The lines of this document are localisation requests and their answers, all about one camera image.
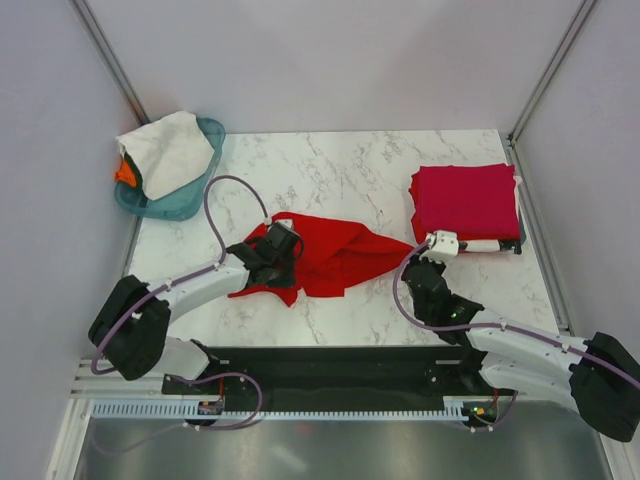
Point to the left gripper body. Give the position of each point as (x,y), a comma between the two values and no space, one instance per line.
(283,276)

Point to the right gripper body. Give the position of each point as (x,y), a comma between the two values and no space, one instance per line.
(438,267)

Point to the red t-shirt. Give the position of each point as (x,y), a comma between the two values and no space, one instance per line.
(417,228)
(337,254)

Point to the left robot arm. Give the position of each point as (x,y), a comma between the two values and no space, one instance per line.
(130,332)

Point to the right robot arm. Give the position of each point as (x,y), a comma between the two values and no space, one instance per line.
(596,378)

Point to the folded red t-shirt in stack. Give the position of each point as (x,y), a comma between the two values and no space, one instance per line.
(417,228)

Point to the folded magenta t-shirt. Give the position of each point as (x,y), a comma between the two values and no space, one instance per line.
(476,203)

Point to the teal plastic basket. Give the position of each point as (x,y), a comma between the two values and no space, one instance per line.
(185,202)

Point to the white t-shirt in basket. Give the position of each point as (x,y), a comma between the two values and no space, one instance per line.
(169,153)

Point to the dark green garment in basket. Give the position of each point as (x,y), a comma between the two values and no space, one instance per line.
(136,170)

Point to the orange garment in basket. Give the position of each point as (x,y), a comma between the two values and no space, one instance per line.
(125,174)

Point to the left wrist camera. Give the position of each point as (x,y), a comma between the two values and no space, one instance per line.
(282,232)

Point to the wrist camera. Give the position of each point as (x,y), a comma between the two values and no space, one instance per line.
(441,246)
(282,232)

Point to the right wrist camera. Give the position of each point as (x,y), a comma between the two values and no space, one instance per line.
(441,246)

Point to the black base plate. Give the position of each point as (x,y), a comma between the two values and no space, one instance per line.
(323,377)

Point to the white slotted cable duct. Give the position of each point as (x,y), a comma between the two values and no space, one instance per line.
(447,410)

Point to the left aluminium frame post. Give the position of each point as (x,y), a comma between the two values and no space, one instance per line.
(101,43)

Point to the aluminium frame post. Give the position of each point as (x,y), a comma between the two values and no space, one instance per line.
(101,43)
(568,40)

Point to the right aluminium frame post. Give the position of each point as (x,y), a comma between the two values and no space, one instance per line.
(568,40)

